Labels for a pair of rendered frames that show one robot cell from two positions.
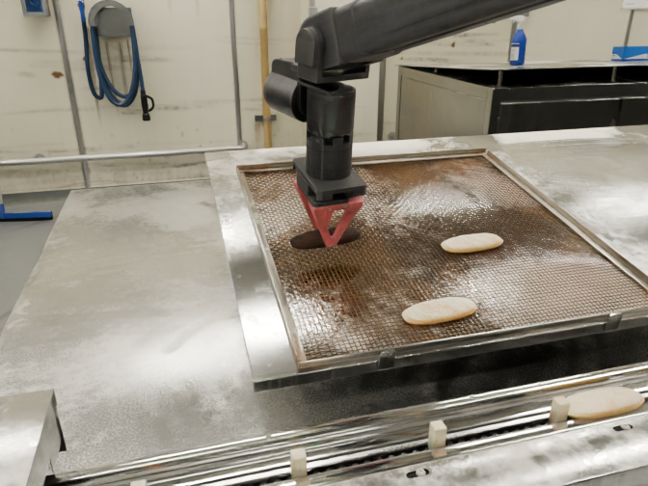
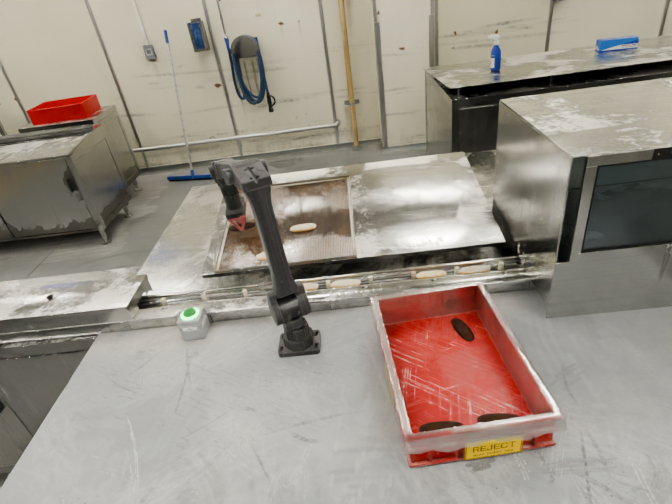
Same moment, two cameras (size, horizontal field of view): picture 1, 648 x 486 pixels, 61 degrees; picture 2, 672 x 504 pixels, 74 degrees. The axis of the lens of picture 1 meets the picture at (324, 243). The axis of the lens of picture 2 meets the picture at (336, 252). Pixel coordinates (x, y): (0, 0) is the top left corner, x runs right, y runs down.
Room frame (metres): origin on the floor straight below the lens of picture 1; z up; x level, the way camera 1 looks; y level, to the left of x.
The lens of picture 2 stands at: (-0.62, -0.82, 1.73)
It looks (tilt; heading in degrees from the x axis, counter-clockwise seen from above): 32 degrees down; 20
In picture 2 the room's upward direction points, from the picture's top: 9 degrees counter-clockwise
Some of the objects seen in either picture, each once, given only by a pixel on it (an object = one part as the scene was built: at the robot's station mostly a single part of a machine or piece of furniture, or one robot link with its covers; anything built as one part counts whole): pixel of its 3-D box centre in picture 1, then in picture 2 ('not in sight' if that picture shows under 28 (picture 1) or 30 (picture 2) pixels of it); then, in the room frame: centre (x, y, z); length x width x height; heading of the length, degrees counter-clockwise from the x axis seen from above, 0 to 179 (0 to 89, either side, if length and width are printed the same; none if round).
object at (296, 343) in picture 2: not in sight; (297, 334); (0.25, -0.36, 0.86); 0.12 x 0.09 x 0.08; 105
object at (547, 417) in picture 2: not in sight; (450, 360); (0.20, -0.79, 0.87); 0.49 x 0.34 x 0.10; 20
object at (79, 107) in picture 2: not in sight; (65, 109); (2.78, 2.82, 0.94); 0.51 x 0.36 x 0.13; 109
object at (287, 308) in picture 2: not in sight; (288, 311); (0.26, -0.34, 0.94); 0.09 x 0.05 x 0.10; 41
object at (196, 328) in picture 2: not in sight; (195, 326); (0.26, -0.01, 0.84); 0.08 x 0.08 x 0.11; 15
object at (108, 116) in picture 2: not in sight; (88, 160); (2.78, 2.82, 0.44); 0.70 x 0.55 x 0.87; 105
